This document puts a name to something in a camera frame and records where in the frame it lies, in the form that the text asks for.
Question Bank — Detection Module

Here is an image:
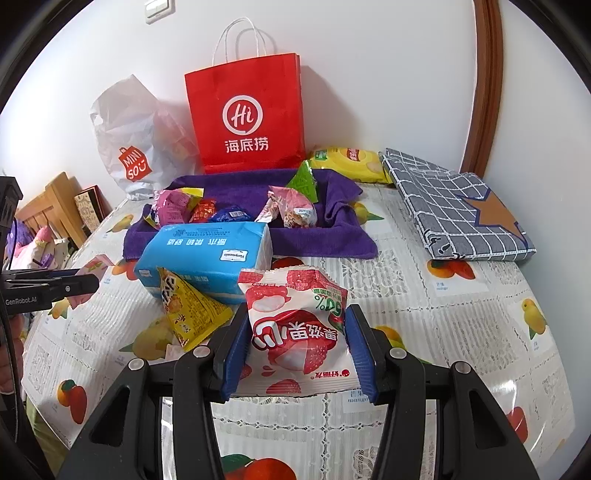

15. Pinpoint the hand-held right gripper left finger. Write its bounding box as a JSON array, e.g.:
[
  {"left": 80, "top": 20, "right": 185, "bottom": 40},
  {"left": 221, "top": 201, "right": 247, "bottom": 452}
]
[{"left": 58, "top": 305, "right": 252, "bottom": 480}]

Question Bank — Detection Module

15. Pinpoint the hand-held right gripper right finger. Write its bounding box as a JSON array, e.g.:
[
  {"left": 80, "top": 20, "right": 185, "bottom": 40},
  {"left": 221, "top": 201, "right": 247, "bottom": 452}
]
[{"left": 345, "top": 304, "right": 539, "bottom": 480}]

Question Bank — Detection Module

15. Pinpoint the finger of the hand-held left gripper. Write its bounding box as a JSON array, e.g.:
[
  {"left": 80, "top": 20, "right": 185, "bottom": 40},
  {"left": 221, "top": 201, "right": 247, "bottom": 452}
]
[{"left": 46, "top": 269, "right": 100, "bottom": 303}]

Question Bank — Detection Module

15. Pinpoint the red white lychee snack bag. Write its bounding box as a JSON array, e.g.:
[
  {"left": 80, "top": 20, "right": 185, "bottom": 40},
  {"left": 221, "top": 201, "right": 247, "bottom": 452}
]
[{"left": 238, "top": 267, "right": 365, "bottom": 398}]

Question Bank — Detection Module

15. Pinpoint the pink snack bag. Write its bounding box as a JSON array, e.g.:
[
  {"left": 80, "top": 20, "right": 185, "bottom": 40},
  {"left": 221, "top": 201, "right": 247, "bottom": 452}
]
[{"left": 147, "top": 187, "right": 205, "bottom": 228}]

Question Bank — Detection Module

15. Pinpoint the purple towel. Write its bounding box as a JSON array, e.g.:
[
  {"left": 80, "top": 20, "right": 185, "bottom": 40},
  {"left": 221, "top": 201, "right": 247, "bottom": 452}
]
[{"left": 122, "top": 168, "right": 379, "bottom": 260}]

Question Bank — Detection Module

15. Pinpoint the dark blue snack packet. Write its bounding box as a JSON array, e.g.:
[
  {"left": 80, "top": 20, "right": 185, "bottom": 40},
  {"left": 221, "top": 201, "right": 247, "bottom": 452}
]
[{"left": 210, "top": 207, "right": 254, "bottom": 224}]

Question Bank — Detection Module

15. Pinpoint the pink plush toy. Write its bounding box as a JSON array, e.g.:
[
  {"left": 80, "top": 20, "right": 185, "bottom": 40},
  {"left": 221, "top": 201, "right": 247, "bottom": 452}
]
[{"left": 11, "top": 224, "right": 70, "bottom": 271}]

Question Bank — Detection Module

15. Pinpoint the yellow triangular snack packet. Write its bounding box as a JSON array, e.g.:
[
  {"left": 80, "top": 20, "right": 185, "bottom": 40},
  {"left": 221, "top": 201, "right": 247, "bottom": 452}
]
[{"left": 157, "top": 267, "right": 234, "bottom": 349}]

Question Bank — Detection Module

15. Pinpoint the patterned box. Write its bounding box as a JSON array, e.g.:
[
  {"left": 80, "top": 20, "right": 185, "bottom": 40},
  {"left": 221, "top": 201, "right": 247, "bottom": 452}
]
[{"left": 74, "top": 185, "right": 112, "bottom": 229}]

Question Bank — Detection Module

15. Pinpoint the fruit print tablecloth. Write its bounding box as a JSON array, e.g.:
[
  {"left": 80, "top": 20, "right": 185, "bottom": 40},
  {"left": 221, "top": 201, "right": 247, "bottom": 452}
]
[{"left": 21, "top": 182, "right": 575, "bottom": 480}]

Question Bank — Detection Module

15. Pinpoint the wooden headboard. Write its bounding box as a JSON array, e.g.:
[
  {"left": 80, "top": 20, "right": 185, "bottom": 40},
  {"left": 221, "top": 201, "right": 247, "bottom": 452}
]
[{"left": 16, "top": 172, "right": 88, "bottom": 245}]

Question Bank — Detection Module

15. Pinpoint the blue tissue pack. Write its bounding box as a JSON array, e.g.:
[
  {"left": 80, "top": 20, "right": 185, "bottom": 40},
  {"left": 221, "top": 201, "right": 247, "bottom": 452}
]
[{"left": 137, "top": 222, "right": 273, "bottom": 305}]

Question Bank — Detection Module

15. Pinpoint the red candy packet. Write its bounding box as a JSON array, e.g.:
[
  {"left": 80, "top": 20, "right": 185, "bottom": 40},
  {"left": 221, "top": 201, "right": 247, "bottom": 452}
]
[{"left": 189, "top": 198, "right": 218, "bottom": 224}]

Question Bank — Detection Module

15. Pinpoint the pink white snack packet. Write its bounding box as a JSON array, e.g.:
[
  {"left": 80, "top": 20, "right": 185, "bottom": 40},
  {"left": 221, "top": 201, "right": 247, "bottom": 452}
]
[{"left": 255, "top": 185, "right": 319, "bottom": 229}]

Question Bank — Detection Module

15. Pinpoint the grey checked folded cloth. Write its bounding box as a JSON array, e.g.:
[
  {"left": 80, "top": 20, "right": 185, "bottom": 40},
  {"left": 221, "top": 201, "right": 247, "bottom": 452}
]
[{"left": 379, "top": 148, "right": 537, "bottom": 264}]

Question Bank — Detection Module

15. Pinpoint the white plastic shopping bag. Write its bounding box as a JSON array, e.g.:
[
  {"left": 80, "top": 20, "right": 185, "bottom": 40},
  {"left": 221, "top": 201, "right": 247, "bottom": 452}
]
[{"left": 90, "top": 75, "right": 201, "bottom": 201}]

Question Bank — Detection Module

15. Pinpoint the green triangular snack packet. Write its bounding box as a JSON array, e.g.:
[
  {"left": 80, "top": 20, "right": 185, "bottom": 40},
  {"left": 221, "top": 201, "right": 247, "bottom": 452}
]
[{"left": 285, "top": 159, "right": 320, "bottom": 204}]

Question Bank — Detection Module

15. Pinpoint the yellow snack bag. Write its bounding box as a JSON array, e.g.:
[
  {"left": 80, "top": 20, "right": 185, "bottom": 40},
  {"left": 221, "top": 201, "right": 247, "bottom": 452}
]
[{"left": 308, "top": 147, "right": 393, "bottom": 185}]

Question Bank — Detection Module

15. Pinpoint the red paper shopping bag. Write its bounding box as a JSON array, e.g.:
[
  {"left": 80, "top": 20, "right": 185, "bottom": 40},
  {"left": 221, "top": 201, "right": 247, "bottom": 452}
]
[{"left": 185, "top": 17, "right": 308, "bottom": 175}]

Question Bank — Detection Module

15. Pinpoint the white wall switch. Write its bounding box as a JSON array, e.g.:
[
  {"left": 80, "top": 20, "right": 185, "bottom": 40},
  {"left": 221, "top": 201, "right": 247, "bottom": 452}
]
[{"left": 144, "top": 0, "right": 175, "bottom": 25}]

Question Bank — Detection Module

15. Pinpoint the brown wooden door frame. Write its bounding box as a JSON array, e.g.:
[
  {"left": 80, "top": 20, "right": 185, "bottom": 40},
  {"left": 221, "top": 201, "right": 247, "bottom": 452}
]
[{"left": 459, "top": 0, "right": 504, "bottom": 176}]

